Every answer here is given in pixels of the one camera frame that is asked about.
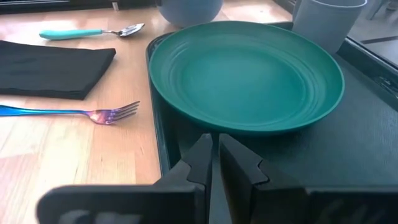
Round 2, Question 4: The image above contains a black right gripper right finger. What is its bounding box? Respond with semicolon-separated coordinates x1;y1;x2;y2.
219;134;398;224

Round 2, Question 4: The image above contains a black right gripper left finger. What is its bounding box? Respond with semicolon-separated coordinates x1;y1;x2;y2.
36;133;214;224

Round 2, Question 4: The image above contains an iridescent metal fork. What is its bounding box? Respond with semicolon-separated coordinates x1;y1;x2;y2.
0;100;141;126

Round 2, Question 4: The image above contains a green ridged plate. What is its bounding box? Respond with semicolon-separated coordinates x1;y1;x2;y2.
148;21;345;136

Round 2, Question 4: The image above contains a black napkin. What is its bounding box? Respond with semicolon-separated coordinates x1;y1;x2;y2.
0;39;117;101

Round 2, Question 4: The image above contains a teal-handled metal spoon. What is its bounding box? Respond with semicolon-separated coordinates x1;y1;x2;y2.
39;22;146;40

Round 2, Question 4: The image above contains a grey mug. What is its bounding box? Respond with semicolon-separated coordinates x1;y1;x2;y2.
292;0;368;55

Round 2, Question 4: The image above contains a light blue bowl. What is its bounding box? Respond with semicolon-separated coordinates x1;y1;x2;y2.
157;0;224;29

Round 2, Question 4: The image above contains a dark green tray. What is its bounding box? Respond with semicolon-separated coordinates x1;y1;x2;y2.
145;21;398;224

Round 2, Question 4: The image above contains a black table frame rail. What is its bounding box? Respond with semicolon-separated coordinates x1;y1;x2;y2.
0;0;156;15

